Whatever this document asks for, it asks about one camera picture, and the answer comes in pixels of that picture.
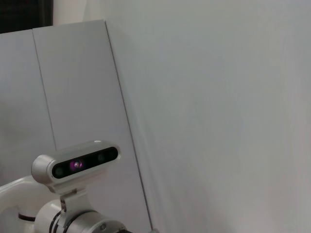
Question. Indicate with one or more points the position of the dark window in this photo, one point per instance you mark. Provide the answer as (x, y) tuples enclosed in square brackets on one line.
[(24, 13)]

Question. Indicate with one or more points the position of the white wall panel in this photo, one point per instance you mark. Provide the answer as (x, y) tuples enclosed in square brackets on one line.
[(80, 92)]

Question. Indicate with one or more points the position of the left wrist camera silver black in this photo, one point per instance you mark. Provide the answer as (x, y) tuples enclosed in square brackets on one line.
[(77, 165)]

